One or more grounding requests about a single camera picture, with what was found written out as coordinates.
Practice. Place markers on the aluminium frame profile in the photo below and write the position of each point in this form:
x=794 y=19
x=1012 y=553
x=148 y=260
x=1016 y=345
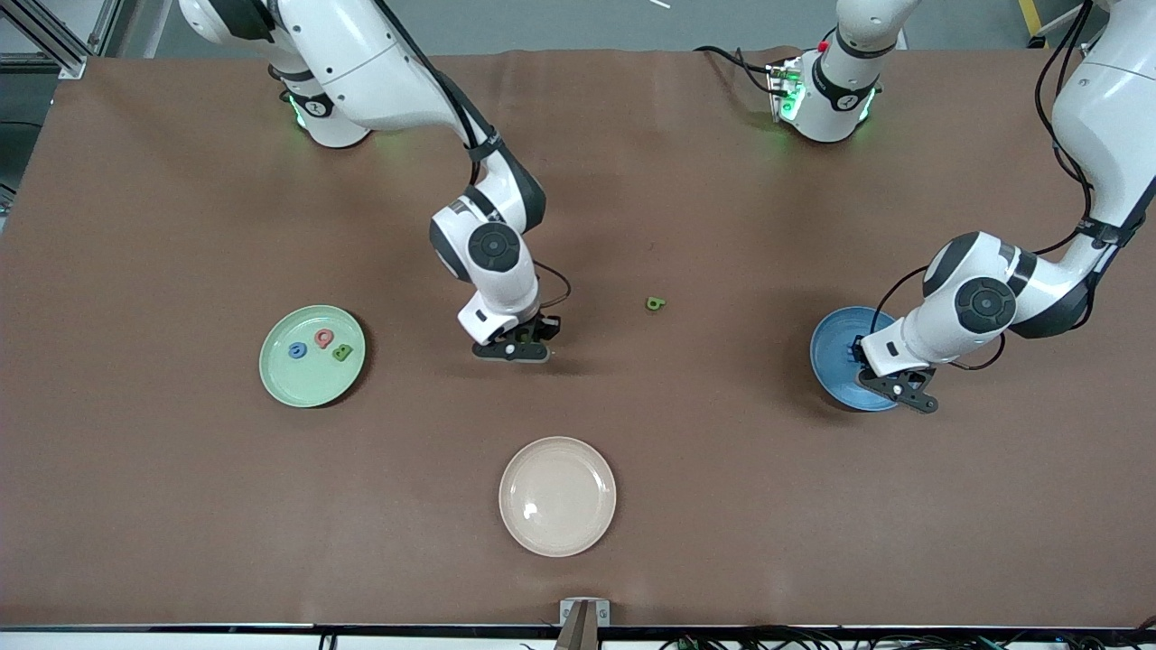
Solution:
x=63 y=50

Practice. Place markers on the grey metal mount bracket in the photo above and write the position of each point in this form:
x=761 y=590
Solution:
x=600 y=612

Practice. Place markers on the brown table cover cloth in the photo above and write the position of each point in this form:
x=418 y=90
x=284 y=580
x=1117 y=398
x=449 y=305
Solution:
x=181 y=506

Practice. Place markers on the light green plate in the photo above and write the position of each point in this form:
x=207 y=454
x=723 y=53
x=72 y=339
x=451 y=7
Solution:
x=312 y=379

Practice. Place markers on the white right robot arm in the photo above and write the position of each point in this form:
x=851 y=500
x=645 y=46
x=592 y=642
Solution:
x=379 y=63

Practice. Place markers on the beige plate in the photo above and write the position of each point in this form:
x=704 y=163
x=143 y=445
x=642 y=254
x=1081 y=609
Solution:
x=557 y=496

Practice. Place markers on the blue plate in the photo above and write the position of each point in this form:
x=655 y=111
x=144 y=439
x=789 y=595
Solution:
x=835 y=361

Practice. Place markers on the brown tapered pole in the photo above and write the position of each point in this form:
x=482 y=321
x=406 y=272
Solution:
x=576 y=636

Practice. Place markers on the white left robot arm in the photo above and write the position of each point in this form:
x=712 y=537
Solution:
x=984 y=302

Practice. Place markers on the green uppercase letter B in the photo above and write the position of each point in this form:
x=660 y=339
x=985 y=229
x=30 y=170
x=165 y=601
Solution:
x=347 y=356

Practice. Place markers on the red uppercase letter Q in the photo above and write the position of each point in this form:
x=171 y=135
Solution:
x=319 y=338

